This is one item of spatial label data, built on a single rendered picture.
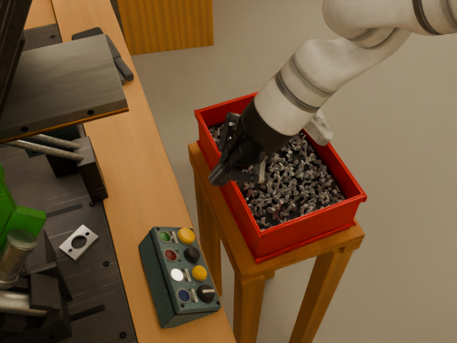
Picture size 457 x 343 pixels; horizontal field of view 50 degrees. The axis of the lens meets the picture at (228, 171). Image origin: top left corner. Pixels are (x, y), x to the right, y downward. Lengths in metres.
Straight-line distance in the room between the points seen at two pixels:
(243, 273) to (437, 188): 1.36
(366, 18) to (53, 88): 0.46
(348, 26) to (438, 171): 1.71
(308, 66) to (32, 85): 0.42
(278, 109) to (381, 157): 1.59
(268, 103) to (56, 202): 0.47
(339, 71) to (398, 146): 1.67
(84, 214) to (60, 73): 0.26
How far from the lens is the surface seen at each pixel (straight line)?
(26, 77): 0.81
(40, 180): 0.97
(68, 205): 0.92
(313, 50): 0.58
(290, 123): 0.61
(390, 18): 0.52
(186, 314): 0.75
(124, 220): 0.88
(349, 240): 0.98
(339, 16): 0.54
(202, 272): 0.77
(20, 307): 0.75
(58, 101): 0.75
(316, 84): 0.58
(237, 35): 2.66
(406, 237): 1.98
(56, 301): 0.75
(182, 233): 0.80
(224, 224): 0.97
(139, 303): 0.80
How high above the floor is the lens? 1.64
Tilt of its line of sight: 54 degrees down
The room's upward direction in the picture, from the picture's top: straight up
